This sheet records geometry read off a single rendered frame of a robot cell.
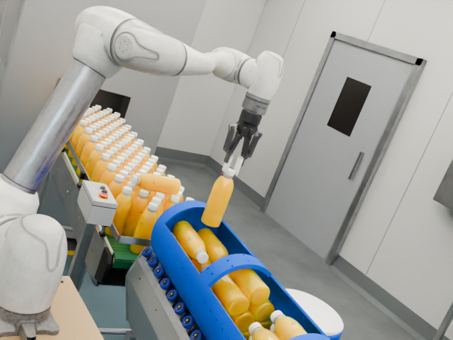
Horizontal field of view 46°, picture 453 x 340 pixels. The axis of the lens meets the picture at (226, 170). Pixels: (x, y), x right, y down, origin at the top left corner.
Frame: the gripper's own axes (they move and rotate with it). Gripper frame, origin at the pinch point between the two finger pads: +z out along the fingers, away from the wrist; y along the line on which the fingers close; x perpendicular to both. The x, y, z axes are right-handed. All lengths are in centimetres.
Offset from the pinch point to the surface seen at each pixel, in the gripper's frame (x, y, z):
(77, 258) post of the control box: 35, -32, 64
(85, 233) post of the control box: 35, -32, 52
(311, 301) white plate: -22, 41, 40
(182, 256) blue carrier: -15.5, -15.4, 30.5
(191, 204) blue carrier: 8.2, -5.6, 20.8
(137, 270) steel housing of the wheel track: 15, -14, 55
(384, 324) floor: 117, 277, 145
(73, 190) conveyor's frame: 92, -25, 57
